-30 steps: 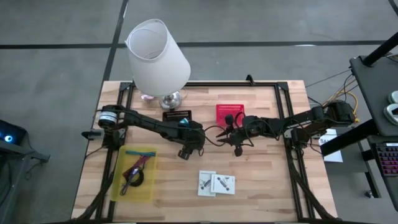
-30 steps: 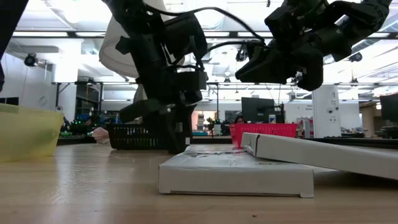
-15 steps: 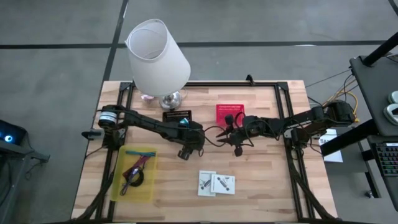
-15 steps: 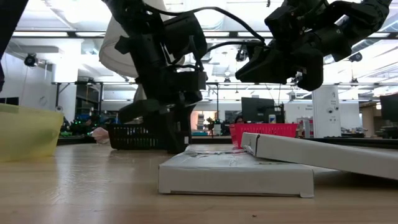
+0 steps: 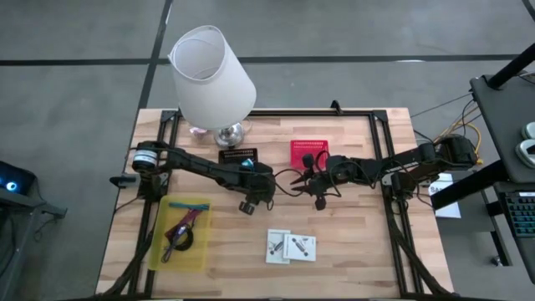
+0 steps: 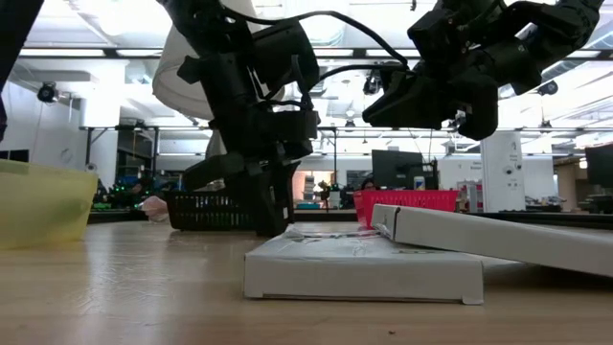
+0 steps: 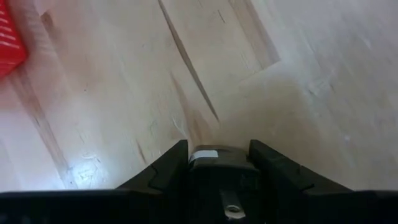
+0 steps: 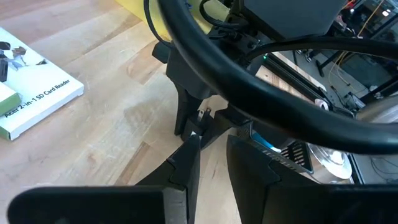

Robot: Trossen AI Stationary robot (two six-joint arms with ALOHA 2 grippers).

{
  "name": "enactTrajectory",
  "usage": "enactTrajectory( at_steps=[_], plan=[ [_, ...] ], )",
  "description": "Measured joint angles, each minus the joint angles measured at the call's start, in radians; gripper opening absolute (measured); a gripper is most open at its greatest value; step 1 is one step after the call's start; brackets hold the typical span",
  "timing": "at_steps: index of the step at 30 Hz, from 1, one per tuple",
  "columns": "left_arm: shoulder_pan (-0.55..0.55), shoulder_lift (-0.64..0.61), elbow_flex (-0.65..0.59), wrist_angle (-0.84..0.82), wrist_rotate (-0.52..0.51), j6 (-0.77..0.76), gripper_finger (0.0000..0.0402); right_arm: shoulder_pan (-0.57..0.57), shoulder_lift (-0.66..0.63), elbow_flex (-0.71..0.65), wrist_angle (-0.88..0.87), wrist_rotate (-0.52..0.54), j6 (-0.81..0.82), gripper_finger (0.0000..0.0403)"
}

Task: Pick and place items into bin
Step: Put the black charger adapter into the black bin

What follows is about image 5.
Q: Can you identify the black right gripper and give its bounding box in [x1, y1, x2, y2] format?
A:
[290, 151, 350, 212]

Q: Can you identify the teal marker pen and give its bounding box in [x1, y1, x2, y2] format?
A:
[169, 202, 211, 212]

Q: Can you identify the red plastic bin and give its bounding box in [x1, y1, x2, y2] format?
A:
[290, 140, 330, 171]

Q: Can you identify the black plastic bin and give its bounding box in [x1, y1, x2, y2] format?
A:
[217, 147, 259, 169]

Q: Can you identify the yellow plastic bin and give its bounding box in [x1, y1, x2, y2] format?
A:
[148, 195, 213, 272]

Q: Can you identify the white shade silver table lamp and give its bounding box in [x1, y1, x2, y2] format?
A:
[167, 24, 257, 150]

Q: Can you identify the white paper sheet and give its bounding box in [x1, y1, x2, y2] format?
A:
[428, 172, 462, 220]

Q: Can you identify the black side desk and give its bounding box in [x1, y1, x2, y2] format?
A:
[430, 73, 535, 285]

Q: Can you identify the backlit computer keyboard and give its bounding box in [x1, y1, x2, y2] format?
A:
[504, 191, 535, 239]

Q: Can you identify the black slanted pole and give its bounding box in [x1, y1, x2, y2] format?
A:
[487, 41, 535, 90]

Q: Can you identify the grey metal stand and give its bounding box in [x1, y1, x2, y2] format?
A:
[0, 187, 68, 301]

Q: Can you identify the black computer blue light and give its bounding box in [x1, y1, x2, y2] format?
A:
[0, 161, 37, 196]

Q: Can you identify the black metal table frame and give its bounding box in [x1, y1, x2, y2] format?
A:
[99, 108, 456, 301]

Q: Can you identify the yellow power cable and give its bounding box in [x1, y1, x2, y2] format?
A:
[434, 120, 485, 166]

